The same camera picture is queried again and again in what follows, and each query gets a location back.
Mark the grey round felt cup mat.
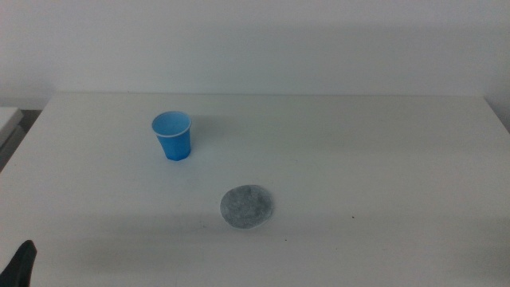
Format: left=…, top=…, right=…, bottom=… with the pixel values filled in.
left=219, top=184, right=275, bottom=230

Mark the blue plastic cup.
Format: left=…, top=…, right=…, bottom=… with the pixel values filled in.
left=151, top=110, right=193, bottom=162

